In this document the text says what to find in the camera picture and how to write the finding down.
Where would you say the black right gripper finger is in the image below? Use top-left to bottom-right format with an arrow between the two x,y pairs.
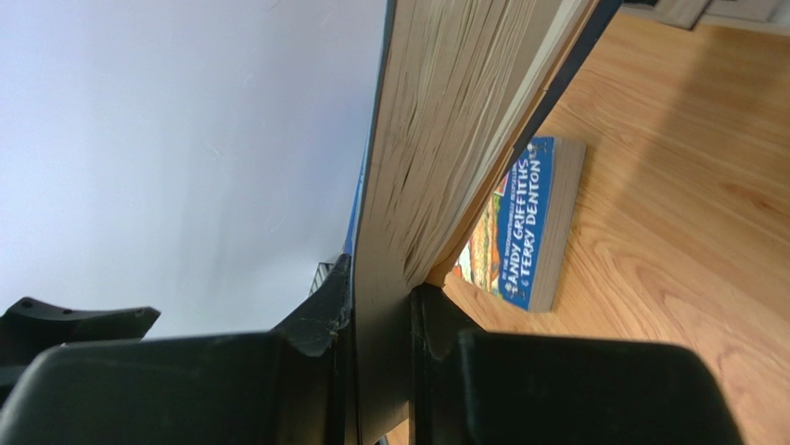
409,285 -> 743,444

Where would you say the white two-tier shelf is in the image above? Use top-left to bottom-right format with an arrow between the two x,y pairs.
619,0 -> 789,36

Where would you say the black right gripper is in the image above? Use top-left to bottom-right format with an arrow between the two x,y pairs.
1,254 -> 353,444

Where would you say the dark nineteen eighty-four book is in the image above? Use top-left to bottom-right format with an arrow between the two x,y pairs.
350,1 -> 620,444

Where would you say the blue 91-storey treehouse book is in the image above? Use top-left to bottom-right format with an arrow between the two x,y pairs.
452,136 -> 587,312

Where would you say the blue clip file folder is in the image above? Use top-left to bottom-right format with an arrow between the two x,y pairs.
341,146 -> 369,254

